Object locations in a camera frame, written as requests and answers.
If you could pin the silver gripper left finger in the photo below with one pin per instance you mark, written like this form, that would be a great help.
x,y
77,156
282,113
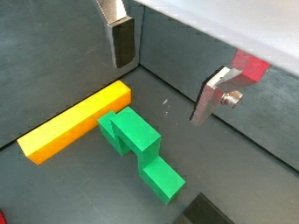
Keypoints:
x,y
120,30

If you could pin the red slotted board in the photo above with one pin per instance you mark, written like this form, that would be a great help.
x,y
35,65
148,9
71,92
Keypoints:
x,y
250,65

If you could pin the yellow rectangular block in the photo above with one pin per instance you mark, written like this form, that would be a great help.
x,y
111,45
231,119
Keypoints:
x,y
49,138

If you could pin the green stepped block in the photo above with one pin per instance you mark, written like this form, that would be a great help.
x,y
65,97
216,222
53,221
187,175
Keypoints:
x,y
131,134

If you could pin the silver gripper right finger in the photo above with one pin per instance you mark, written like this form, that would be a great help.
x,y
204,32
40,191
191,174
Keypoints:
x,y
219,91

